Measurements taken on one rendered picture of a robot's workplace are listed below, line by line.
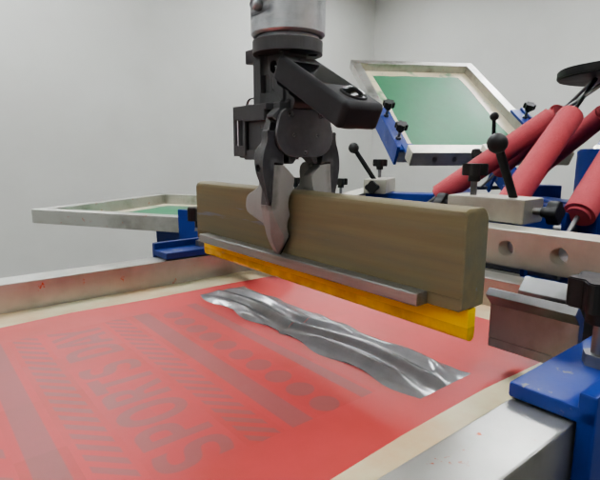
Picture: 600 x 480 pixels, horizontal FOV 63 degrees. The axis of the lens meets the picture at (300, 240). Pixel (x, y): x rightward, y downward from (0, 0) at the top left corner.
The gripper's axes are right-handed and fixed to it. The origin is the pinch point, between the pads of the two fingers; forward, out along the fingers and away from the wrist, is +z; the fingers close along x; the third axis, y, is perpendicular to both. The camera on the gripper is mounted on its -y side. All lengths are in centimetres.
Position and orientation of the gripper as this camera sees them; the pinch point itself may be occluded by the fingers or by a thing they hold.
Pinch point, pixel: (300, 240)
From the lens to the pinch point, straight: 51.4
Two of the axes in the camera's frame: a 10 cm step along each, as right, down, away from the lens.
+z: 0.0, 9.8, 1.8
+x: -7.8, 1.1, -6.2
